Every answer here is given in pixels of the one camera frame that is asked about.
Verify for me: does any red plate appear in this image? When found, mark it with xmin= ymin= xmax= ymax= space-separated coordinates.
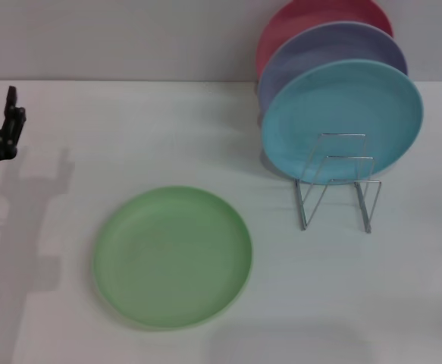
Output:
xmin=255 ymin=0 xmax=394 ymax=83

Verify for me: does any green plate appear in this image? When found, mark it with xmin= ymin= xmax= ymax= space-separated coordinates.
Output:
xmin=92 ymin=184 xmax=254 ymax=330

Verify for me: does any light blue plate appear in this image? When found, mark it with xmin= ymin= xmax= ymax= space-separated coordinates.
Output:
xmin=260 ymin=59 xmax=425 ymax=186

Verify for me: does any purple plate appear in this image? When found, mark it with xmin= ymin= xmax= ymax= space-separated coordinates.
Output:
xmin=257 ymin=21 xmax=409 ymax=115

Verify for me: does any metal wire plate rack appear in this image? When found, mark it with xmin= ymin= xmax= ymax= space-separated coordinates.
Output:
xmin=294 ymin=132 xmax=382 ymax=233

